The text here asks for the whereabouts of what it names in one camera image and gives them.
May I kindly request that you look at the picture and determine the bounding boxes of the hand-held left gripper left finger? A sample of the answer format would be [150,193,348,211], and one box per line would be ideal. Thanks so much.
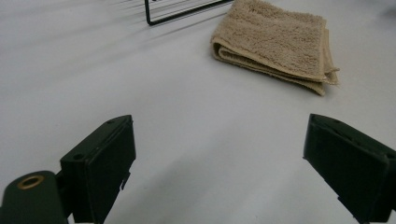
[59,114,137,224]

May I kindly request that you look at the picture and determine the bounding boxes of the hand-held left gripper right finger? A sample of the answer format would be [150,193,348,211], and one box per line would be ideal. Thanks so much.
[303,113,396,224]

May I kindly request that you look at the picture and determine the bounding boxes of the beige terry towel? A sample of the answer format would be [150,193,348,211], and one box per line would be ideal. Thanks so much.
[210,0,340,97]

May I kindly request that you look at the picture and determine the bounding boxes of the black wire rack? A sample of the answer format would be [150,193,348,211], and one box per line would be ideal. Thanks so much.
[144,0,234,26]

